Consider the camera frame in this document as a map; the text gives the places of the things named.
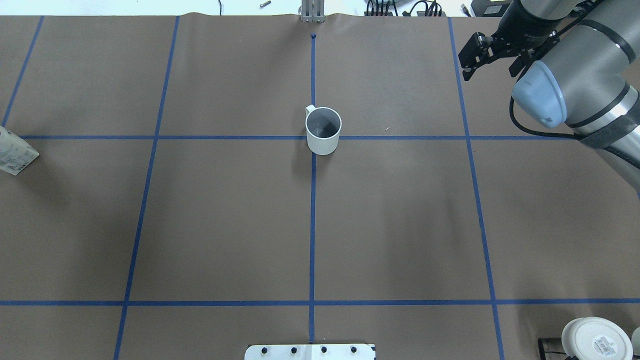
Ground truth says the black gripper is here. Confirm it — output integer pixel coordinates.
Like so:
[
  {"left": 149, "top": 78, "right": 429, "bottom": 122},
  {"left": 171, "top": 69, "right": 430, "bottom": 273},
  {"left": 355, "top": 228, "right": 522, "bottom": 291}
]
[{"left": 458, "top": 20, "right": 560, "bottom": 81}]

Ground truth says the white cup with handle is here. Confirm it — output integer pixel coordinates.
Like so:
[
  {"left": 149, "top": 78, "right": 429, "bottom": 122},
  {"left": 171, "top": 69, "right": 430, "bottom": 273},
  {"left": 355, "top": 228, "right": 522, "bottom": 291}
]
[{"left": 304, "top": 104, "right": 343, "bottom": 156}]

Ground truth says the blue white milk carton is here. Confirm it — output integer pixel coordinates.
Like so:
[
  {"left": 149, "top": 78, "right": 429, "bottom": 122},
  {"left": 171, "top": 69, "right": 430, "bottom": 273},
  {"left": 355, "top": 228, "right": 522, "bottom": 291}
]
[{"left": 0, "top": 126, "right": 40, "bottom": 176}]

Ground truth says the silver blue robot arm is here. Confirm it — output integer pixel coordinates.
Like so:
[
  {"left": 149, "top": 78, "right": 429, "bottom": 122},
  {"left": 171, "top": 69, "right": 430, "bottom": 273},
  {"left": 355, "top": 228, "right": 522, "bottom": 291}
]
[{"left": 458, "top": 0, "right": 639, "bottom": 191}]

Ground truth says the white mug upside down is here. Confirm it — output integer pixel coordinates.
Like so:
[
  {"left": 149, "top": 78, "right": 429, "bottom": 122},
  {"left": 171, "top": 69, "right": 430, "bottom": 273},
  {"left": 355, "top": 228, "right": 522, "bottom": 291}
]
[{"left": 560, "top": 316, "right": 634, "bottom": 360}]

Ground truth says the aluminium frame post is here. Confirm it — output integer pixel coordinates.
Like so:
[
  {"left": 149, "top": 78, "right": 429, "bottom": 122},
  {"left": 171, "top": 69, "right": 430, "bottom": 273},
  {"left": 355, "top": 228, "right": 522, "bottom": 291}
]
[{"left": 299, "top": 0, "right": 326, "bottom": 24}]

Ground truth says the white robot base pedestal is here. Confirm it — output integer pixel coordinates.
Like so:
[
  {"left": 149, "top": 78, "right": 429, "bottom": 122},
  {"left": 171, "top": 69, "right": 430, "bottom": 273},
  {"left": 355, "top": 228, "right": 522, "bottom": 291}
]
[{"left": 244, "top": 343, "right": 377, "bottom": 360}]

